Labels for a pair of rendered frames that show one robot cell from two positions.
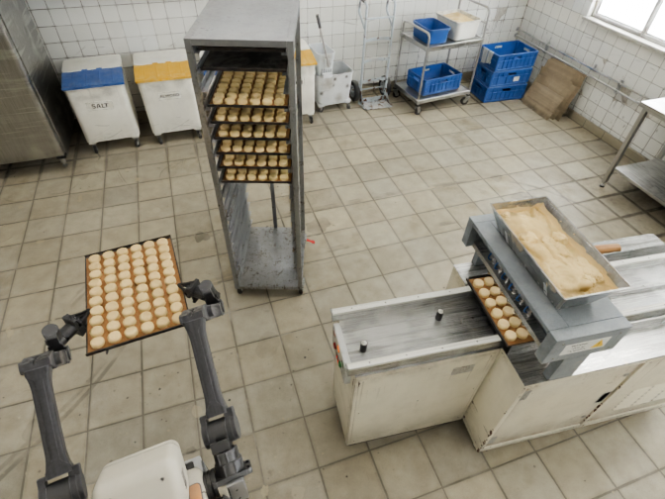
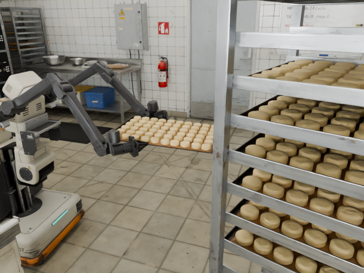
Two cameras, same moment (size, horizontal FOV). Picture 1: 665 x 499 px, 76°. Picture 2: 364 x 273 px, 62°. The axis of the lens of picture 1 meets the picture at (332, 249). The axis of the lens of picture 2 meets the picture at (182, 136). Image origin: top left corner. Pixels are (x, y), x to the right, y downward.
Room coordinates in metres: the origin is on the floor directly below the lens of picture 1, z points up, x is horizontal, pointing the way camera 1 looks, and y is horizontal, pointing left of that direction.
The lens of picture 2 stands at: (2.33, -0.35, 1.63)
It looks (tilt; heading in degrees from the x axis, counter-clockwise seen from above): 21 degrees down; 130
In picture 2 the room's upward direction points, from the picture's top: straight up
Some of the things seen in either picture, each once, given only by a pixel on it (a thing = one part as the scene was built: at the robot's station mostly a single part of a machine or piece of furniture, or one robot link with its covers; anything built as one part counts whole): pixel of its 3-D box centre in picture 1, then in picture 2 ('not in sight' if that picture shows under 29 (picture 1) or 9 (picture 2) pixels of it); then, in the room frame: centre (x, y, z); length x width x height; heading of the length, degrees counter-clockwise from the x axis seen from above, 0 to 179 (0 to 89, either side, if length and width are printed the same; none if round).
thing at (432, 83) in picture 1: (433, 79); not in sight; (5.32, -1.19, 0.29); 0.56 x 0.38 x 0.20; 118
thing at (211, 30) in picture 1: (263, 169); not in sight; (2.27, 0.46, 0.93); 0.64 x 0.51 x 1.78; 2
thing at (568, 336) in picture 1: (527, 289); not in sight; (1.27, -0.90, 1.01); 0.72 x 0.33 x 0.34; 15
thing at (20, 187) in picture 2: not in sight; (38, 168); (0.25, 0.50, 0.61); 0.28 x 0.27 x 0.25; 115
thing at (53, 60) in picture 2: not in sight; (54, 60); (-2.83, 2.38, 0.95); 0.39 x 0.39 x 0.14
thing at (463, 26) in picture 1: (456, 25); not in sight; (5.40, -1.35, 0.90); 0.44 x 0.36 x 0.20; 29
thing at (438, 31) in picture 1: (429, 31); not in sight; (5.21, -1.02, 0.88); 0.40 x 0.30 x 0.16; 24
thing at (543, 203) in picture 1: (547, 252); not in sight; (1.27, -0.90, 1.25); 0.56 x 0.29 x 0.14; 15
